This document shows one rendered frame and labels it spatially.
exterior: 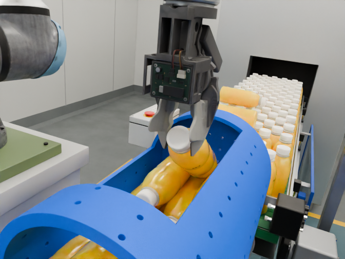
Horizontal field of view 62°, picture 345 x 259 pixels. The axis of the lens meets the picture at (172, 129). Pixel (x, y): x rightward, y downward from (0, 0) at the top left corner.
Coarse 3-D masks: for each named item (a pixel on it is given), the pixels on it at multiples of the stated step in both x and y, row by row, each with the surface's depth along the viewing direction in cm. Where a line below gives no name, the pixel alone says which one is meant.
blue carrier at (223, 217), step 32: (224, 128) 67; (160, 160) 76; (224, 160) 46; (256, 160) 55; (64, 192) 33; (96, 192) 32; (128, 192) 63; (224, 192) 40; (256, 192) 50; (32, 224) 30; (64, 224) 28; (96, 224) 27; (128, 224) 28; (160, 224) 29; (192, 224) 32; (224, 224) 36; (256, 224) 48; (0, 256) 35; (32, 256) 41; (128, 256) 25; (160, 256) 26; (192, 256) 29; (224, 256) 33
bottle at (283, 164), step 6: (276, 156) 87; (282, 156) 85; (288, 156) 86; (276, 162) 86; (282, 162) 85; (288, 162) 86; (282, 168) 85; (288, 168) 86; (282, 174) 86; (288, 174) 87; (276, 180) 87; (282, 180) 87; (276, 186) 87; (282, 186) 87; (276, 192) 88; (282, 192) 88
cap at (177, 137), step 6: (180, 126) 45; (168, 132) 45; (174, 132) 45; (180, 132) 45; (186, 132) 44; (168, 138) 45; (174, 138) 45; (180, 138) 44; (186, 138) 44; (168, 144) 44; (174, 144) 44; (180, 144) 44; (186, 144) 44; (180, 150) 44
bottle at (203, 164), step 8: (208, 144) 52; (168, 152) 50; (176, 152) 46; (184, 152) 46; (200, 152) 47; (208, 152) 51; (176, 160) 48; (184, 160) 47; (192, 160) 47; (200, 160) 48; (208, 160) 52; (216, 160) 59; (184, 168) 50; (192, 168) 50; (200, 168) 52; (208, 168) 55; (200, 176) 58
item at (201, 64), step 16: (160, 16) 34; (176, 16) 33; (192, 16) 34; (208, 16) 35; (160, 32) 35; (176, 32) 35; (192, 32) 35; (160, 48) 36; (176, 48) 36; (192, 48) 38; (144, 64) 37; (160, 64) 36; (176, 64) 36; (192, 64) 34; (208, 64) 39; (144, 80) 38; (160, 80) 37; (176, 80) 36; (192, 80) 35; (208, 80) 40; (160, 96) 38; (176, 96) 36; (192, 96) 35
